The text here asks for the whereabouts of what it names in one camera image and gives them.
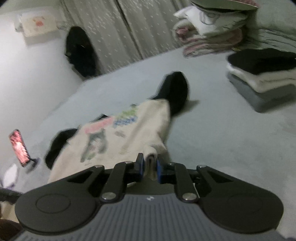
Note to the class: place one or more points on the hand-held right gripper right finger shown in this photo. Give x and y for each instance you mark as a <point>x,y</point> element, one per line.
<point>159,171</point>

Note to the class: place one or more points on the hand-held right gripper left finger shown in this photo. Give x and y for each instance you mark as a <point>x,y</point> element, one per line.
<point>140,169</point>

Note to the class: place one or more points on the cream and black printed sweatshirt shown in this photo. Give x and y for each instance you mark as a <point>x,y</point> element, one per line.
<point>129,129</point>

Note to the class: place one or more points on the black hanging clothes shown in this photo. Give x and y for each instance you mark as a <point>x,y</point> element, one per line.
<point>79,53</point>

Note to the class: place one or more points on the grey bed sheet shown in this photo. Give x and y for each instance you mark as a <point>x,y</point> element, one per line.
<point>208,139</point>

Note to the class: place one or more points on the grey folded garment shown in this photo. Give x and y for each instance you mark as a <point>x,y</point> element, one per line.
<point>259,102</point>

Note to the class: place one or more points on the white folded garment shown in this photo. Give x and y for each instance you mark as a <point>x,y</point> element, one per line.
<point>259,80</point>

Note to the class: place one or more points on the pink and grey folded quilt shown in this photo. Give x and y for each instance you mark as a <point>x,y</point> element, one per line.
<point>208,44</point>

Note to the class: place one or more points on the black folded garment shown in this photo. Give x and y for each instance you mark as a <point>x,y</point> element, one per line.
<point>261,61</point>

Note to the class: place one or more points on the white flower print pillow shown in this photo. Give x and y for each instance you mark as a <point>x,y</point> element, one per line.
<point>208,18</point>

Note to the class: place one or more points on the pink and grey pillow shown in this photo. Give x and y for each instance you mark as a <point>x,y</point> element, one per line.
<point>226,4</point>

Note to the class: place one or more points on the grey quilted blanket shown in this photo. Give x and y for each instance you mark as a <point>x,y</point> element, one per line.
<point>277,23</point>

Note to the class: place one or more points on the white cloth on wall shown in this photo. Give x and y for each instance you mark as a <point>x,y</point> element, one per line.
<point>37,23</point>

